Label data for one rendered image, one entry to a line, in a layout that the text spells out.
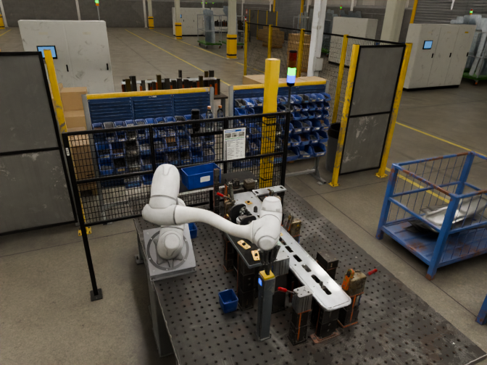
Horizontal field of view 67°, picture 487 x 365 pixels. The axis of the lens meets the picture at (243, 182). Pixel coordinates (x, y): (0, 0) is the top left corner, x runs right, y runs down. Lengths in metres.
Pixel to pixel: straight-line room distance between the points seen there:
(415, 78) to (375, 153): 7.57
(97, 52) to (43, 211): 5.00
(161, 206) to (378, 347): 1.45
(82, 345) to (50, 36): 6.68
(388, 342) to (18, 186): 3.63
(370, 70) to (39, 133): 4.06
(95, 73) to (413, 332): 7.85
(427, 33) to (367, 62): 8.03
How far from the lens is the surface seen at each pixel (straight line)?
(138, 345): 3.23
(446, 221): 3.84
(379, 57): 5.44
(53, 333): 3.52
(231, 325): 2.34
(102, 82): 8.91
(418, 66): 13.29
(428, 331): 2.59
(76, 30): 8.77
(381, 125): 5.84
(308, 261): 2.35
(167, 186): 1.88
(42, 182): 4.35
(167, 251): 2.41
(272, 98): 3.34
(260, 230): 1.58
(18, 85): 4.03
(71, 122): 6.46
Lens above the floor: 2.43
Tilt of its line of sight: 26 degrees down
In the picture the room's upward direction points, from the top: 2 degrees clockwise
